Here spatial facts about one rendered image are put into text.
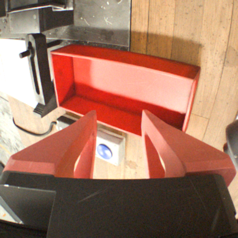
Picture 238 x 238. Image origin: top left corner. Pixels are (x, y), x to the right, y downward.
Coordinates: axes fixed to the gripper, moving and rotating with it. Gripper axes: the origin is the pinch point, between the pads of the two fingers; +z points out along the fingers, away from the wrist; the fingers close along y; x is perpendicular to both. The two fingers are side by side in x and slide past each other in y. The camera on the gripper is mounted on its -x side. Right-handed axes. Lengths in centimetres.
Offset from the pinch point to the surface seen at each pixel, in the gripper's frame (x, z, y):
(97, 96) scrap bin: 12.0, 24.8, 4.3
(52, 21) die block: -3.9, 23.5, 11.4
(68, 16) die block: -4.2, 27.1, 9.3
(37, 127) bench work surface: 31, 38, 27
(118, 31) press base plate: -1.4, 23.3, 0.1
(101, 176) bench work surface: 38.6, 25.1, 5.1
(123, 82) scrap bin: 7.6, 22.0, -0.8
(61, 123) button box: 20.8, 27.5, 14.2
